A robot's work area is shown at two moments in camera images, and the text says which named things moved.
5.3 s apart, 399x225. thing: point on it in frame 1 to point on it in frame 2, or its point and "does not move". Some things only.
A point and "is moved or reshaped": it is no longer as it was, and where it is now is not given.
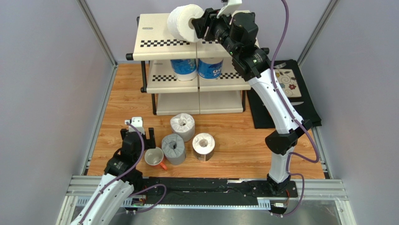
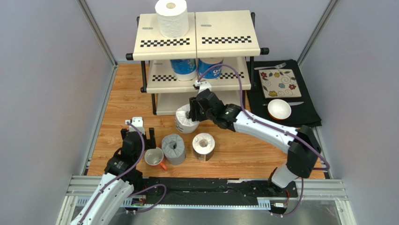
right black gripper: (202, 24) to (194, 108)
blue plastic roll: (185, 69) does not move
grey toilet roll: (173, 147) does not move
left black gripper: (149, 143) does not move
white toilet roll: (183, 124) is moved or reshaped
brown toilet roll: (203, 145) does not move
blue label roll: (210, 69) does not move
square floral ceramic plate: (288, 82) does not move
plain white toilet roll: (180, 21) to (173, 17)
